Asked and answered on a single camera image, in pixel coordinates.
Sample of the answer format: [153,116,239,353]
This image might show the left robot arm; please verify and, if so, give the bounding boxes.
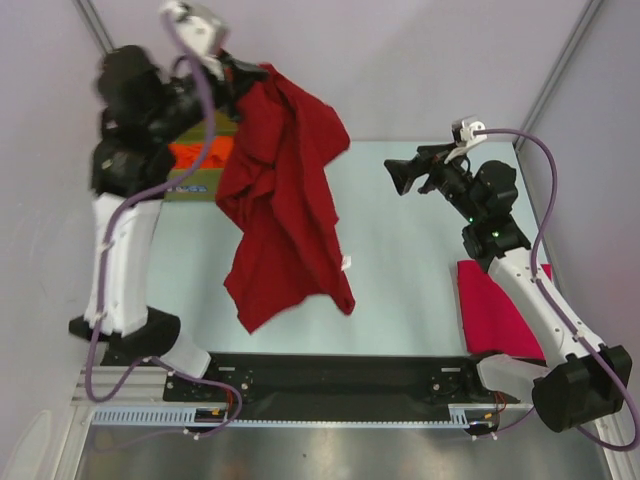
[68,45,268,400]

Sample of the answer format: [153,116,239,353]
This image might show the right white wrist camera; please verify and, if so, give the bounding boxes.
[451,117,487,148]

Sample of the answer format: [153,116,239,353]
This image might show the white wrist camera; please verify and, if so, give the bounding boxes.
[159,1,230,58]
[451,117,487,148]

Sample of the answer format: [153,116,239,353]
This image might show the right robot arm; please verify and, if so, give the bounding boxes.
[384,144,632,433]

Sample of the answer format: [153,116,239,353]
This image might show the aluminium rail frame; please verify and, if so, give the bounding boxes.
[70,365,166,405]

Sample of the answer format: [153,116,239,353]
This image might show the corner aluminium post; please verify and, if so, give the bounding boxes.
[520,0,605,133]
[71,0,115,54]

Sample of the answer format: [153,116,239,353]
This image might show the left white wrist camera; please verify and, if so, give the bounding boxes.
[159,1,230,58]

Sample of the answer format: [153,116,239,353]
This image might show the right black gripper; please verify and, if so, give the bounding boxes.
[383,142,483,224]

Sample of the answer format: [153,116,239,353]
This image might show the orange t shirt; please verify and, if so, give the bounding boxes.
[169,136,234,170]

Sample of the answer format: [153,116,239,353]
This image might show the dark red t shirt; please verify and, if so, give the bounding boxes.
[216,64,356,333]

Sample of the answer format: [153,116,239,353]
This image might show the white slotted cable duct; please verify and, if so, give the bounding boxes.
[92,406,228,427]

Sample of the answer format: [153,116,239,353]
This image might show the folded magenta t shirt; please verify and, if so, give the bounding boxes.
[456,260,545,362]

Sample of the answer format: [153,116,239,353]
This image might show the right corner aluminium post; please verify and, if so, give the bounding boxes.
[520,0,605,133]

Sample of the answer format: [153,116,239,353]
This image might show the olive green plastic bin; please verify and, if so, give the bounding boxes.
[165,112,237,202]

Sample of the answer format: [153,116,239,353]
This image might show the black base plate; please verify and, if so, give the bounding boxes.
[162,350,522,422]

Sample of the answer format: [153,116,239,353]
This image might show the left corner aluminium post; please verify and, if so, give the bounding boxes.
[71,0,115,54]

